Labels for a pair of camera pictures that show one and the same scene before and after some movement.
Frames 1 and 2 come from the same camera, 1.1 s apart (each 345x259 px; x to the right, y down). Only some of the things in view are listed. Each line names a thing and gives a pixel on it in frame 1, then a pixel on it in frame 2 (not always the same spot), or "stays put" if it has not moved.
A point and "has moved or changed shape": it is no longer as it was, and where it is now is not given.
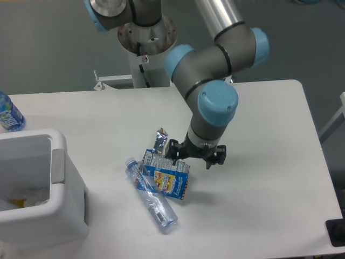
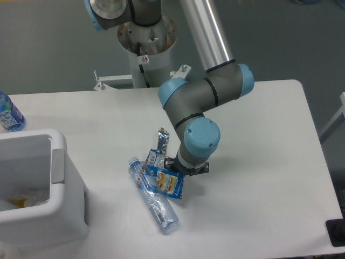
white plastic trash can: (38, 160) stays put
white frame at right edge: (335, 122) stays put
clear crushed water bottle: (154, 198) stays put
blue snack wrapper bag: (171, 179) has moved or changed shape
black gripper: (188, 149) to (169, 163)
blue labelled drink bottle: (11, 118) stays put
